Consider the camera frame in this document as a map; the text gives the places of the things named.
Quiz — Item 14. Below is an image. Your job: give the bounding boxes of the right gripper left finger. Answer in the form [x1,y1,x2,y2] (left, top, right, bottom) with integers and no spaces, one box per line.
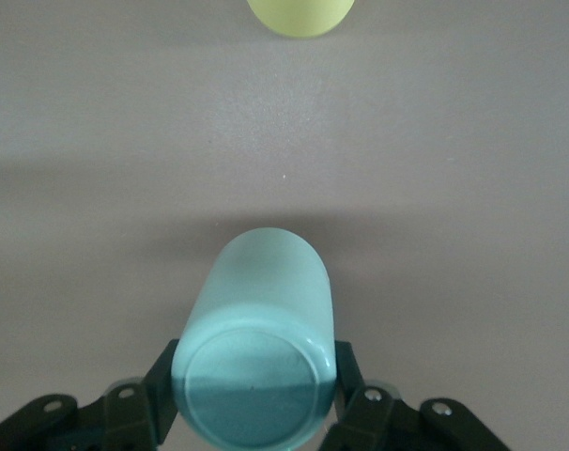
[0,337,182,451]

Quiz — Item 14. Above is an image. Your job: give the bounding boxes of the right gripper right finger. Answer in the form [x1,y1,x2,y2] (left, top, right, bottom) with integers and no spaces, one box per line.
[319,340,509,451]

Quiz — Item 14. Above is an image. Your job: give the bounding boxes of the pale green cup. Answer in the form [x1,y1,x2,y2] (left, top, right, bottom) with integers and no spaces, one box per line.
[170,226,338,451]

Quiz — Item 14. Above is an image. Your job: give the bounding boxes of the yellow cup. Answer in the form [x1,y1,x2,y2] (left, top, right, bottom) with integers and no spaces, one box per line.
[245,0,356,39]

